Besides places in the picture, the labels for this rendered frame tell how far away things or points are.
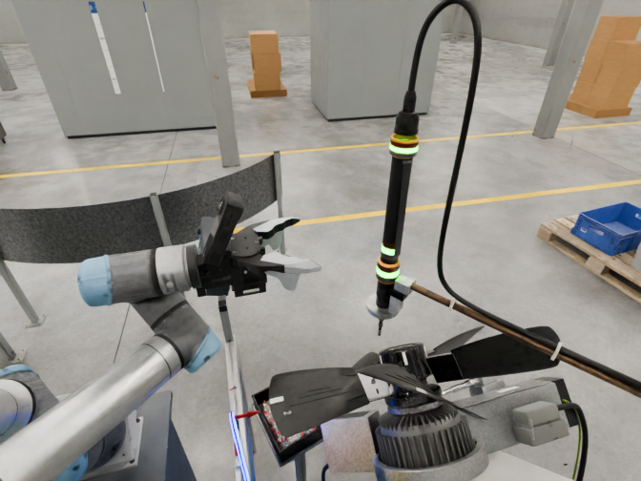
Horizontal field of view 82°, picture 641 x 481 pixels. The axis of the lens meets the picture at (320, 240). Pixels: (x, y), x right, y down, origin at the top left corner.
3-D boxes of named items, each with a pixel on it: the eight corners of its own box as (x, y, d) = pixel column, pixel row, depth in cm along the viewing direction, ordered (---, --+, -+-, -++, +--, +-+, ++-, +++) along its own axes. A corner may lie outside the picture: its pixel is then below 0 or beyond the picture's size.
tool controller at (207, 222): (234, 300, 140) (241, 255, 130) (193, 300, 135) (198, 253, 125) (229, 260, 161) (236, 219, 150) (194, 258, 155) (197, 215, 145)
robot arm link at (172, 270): (157, 239, 59) (153, 269, 53) (187, 234, 60) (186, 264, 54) (168, 275, 64) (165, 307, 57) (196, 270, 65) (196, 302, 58)
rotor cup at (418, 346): (454, 391, 91) (440, 338, 94) (411, 408, 84) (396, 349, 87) (415, 390, 103) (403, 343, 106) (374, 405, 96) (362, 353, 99)
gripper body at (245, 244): (264, 264, 68) (196, 276, 65) (259, 225, 63) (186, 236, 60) (271, 292, 62) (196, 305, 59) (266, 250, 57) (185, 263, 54)
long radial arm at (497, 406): (471, 459, 88) (457, 407, 91) (455, 451, 95) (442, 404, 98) (570, 428, 94) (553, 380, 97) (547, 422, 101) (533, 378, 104)
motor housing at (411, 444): (448, 441, 103) (435, 392, 106) (501, 466, 81) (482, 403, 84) (371, 465, 98) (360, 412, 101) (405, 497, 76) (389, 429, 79)
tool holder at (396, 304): (414, 309, 77) (421, 274, 72) (397, 329, 73) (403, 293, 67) (377, 291, 82) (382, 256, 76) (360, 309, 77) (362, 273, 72)
